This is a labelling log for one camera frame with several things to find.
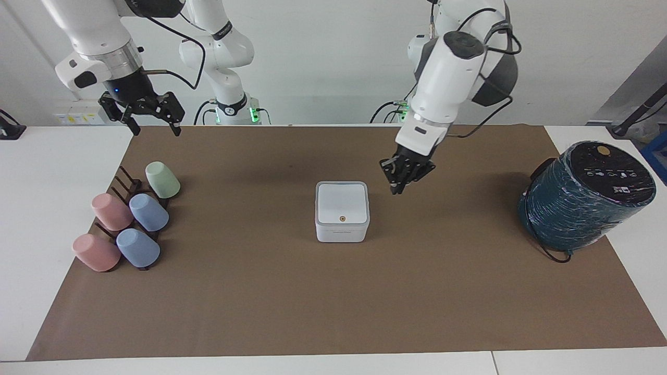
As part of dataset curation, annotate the blue cup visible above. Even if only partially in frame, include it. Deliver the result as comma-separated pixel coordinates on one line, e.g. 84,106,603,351
129,193,170,232
116,228,161,269

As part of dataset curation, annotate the white wall socket strip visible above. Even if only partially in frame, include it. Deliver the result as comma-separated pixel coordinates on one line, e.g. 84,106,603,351
54,101,113,126

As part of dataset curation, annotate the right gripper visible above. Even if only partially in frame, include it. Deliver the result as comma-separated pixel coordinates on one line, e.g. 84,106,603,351
98,69,186,138

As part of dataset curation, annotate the black power cord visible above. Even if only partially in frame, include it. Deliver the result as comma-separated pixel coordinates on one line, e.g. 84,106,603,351
521,157,574,264

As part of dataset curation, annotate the black cable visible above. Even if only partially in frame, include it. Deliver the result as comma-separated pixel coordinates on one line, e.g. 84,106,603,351
369,82,418,124
428,0,523,139
137,15,207,91
193,99,218,126

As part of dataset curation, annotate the green cup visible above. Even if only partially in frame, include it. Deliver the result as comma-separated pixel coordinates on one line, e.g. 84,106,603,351
145,161,181,199

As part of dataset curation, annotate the black stand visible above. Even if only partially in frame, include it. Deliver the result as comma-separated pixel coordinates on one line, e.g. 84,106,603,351
0,108,27,141
609,82,667,139

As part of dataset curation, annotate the dark brown cup rack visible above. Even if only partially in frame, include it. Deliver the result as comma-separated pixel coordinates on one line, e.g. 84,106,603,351
94,166,170,272

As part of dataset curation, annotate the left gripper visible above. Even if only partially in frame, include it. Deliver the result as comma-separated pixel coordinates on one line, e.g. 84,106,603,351
379,143,436,196

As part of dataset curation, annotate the pink cup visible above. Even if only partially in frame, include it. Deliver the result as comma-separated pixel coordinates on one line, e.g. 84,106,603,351
91,193,134,232
72,233,122,273

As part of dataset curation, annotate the white square trash can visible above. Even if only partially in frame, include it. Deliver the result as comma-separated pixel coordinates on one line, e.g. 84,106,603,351
315,181,371,244

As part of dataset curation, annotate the teal cylinder wrapped in plastic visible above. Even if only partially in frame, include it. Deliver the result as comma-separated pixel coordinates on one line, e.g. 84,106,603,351
517,140,658,254

